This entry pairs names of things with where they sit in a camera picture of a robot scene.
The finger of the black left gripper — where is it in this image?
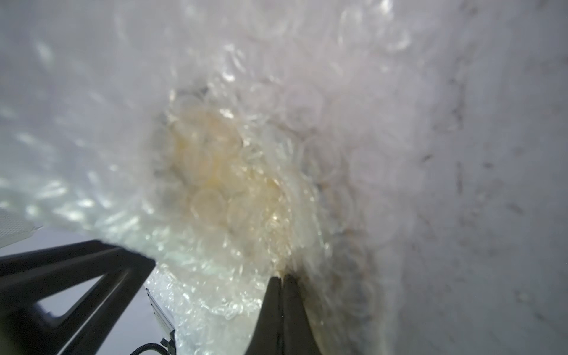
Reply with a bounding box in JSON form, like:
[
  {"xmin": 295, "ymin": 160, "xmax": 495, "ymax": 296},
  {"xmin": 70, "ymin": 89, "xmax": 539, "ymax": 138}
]
[{"xmin": 1, "ymin": 241, "xmax": 155, "ymax": 354}]

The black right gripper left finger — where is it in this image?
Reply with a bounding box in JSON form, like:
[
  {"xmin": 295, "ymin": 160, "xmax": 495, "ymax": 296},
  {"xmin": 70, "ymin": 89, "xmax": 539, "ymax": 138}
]
[{"xmin": 245, "ymin": 277, "xmax": 283, "ymax": 355}]

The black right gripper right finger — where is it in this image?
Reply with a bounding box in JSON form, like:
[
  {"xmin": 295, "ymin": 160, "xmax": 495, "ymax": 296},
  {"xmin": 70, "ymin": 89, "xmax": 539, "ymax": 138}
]
[{"xmin": 282, "ymin": 275, "xmax": 322, "ymax": 355}]

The yellow patterned dinner plate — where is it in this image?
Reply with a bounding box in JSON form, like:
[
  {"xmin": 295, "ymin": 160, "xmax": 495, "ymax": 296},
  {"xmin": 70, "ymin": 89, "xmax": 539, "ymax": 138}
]
[{"xmin": 161, "ymin": 103, "xmax": 322, "ymax": 273}]

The clear bubble wrap sheet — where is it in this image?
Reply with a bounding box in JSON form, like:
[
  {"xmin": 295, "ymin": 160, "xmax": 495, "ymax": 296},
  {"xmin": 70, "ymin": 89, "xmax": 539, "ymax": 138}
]
[{"xmin": 1, "ymin": 1, "xmax": 448, "ymax": 354}]

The white mesh two-tier shelf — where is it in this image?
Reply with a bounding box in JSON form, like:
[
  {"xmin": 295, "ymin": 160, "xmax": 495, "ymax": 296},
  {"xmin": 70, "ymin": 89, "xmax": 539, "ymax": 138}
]
[{"xmin": 0, "ymin": 209, "xmax": 38, "ymax": 249}]

